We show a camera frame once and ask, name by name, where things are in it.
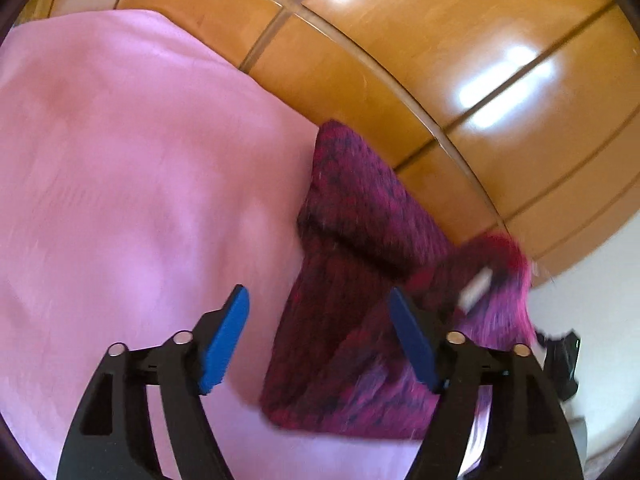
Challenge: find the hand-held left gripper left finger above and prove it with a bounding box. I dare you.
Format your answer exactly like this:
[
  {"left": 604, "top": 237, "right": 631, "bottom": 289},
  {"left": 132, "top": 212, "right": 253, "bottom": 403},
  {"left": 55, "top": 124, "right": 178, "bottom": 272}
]
[{"left": 56, "top": 285, "right": 251, "bottom": 480}]

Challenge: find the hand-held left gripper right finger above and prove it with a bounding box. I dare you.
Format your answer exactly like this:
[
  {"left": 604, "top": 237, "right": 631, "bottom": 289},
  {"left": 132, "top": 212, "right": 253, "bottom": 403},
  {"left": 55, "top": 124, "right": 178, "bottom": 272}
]
[{"left": 389, "top": 287, "right": 586, "bottom": 480}]

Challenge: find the red black floral garment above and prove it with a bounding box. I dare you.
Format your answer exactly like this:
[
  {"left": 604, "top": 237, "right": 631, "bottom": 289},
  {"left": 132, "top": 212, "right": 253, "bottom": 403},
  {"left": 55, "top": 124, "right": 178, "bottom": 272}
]
[{"left": 260, "top": 119, "right": 538, "bottom": 442}]

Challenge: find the dark glossy object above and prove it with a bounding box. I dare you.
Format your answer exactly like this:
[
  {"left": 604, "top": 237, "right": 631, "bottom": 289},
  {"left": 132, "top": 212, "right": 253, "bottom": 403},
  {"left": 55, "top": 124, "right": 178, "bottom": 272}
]
[{"left": 536, "top": 329, "right": 582, "bottom": 402}]

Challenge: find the pink blanket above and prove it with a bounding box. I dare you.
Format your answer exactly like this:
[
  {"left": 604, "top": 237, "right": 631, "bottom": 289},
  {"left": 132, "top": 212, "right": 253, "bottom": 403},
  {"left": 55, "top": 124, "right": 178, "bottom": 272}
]
[{"left": 0, "top": 9, "right": 491, "bottom": 480}]

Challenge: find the wooden wardrobe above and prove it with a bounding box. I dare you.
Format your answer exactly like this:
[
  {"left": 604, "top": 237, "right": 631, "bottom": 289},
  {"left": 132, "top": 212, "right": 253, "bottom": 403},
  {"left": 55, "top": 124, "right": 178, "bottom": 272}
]
[{"left": 20, "top": 0, "right": 640, "bottom": 288}]

